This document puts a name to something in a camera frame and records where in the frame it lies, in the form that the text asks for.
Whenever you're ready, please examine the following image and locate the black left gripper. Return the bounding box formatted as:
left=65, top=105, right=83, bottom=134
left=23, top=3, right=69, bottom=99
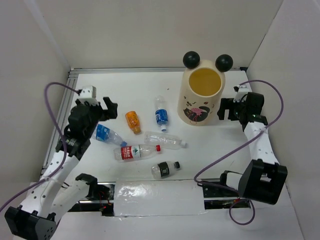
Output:
left=85, top=97, right=118, bottom=137

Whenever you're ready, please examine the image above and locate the blue label bottle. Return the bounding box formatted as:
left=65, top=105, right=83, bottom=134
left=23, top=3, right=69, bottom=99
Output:
left=154, top=95, right=169, bottom=133
left=91, top=124, right=127, bottom=147

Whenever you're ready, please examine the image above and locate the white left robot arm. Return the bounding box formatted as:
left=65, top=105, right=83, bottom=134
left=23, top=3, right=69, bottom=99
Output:
left=4, top=97, right=118, bottom=240

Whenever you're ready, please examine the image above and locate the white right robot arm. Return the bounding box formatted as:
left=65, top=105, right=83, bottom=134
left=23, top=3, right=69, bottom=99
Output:
left=217, top=92, right=288, bottom=205

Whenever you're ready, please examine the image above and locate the cream bin with black ears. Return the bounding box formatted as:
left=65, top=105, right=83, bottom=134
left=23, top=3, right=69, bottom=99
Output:
left=177, top=51, right=234, bottom=127

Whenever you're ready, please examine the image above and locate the small orange plastic bottle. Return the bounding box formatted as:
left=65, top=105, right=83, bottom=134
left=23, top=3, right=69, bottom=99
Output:
left=125, top=111, right=141, bottom=135

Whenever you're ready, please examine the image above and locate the red label plastic bottle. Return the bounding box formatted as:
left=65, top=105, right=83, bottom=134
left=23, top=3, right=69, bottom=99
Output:
left=113, top=144, right=161, bottom=162

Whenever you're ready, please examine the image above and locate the clear unlabelled plastic bottle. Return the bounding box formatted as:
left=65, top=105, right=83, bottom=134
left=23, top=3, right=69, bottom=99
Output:
left=144, top=131, right=187, bottom=150

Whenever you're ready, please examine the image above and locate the black label small bottle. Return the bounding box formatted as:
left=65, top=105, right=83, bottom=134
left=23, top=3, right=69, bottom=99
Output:
left=151, top=161, right=181, bottom=180

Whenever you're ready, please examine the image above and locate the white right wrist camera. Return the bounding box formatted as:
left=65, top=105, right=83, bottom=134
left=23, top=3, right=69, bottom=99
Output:
left=233, top=84, right=251, bottom=103

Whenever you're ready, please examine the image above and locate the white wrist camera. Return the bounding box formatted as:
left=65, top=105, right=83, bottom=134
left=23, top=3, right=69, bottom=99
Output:
left=233, top=84, right=251, bottom=103
left=79, top=85, right=97, bottom=99

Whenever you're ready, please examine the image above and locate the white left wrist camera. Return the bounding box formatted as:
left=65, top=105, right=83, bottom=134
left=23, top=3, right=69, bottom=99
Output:
left=79, top=85, right=97, bottom=99

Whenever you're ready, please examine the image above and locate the aluminium frame rail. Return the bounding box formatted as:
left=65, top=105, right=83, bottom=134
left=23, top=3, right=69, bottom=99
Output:
left=57, top=68, right=250, bottom=182

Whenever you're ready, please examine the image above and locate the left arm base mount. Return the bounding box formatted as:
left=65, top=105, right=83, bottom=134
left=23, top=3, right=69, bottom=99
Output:
left=68, top=182, right=115, bottom=217

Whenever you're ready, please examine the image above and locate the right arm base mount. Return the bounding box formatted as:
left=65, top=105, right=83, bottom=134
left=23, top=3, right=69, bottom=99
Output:
left=197, top=183, right=239, bottom=210

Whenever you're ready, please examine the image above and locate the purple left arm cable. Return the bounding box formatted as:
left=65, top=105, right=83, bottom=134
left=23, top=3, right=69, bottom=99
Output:
left=0, top=82, right=82, bottom=213

